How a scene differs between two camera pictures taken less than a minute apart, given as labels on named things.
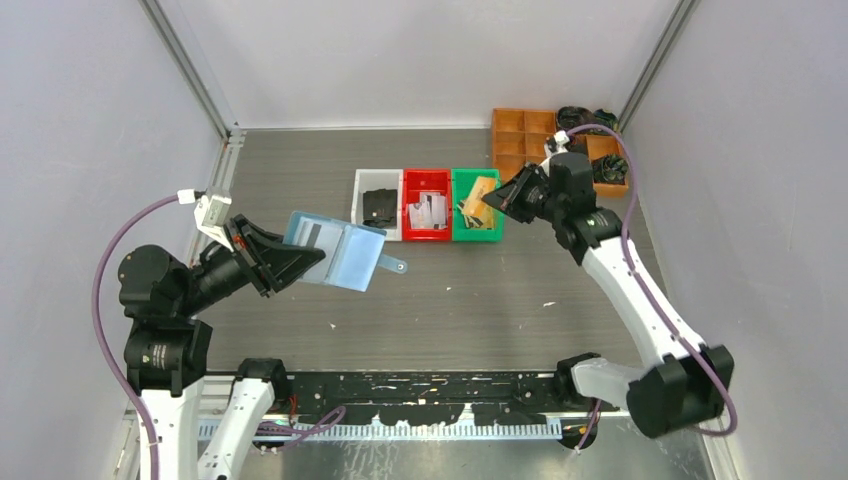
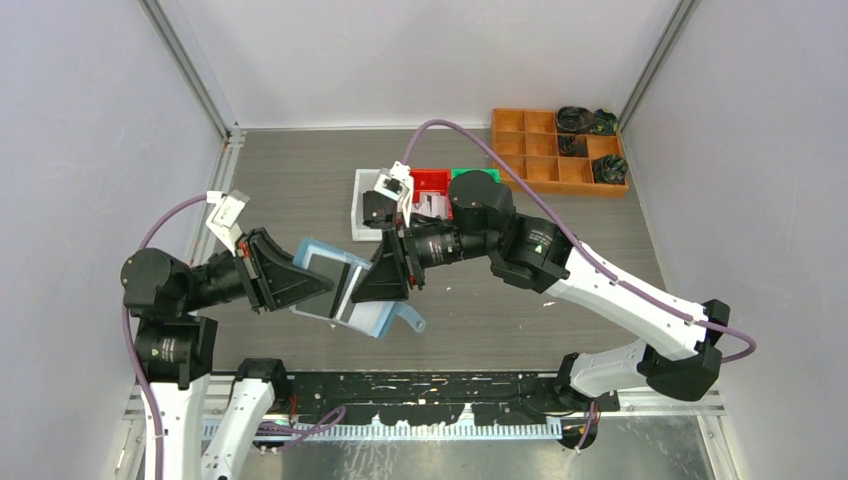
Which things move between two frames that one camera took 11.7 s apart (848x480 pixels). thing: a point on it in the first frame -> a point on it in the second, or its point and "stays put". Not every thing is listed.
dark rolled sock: x=572 y=116 stays put
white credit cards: x=430 y=212 stays put
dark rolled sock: x=610 y=168 stays put
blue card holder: x=353 y=251 -> x=375 y=318
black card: x=321 y=234 -> x=336 y=272
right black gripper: x=509 y=198 -> x=396 y=259
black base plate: x=427 y=398 stays put
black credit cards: x=379 y=208 stays put
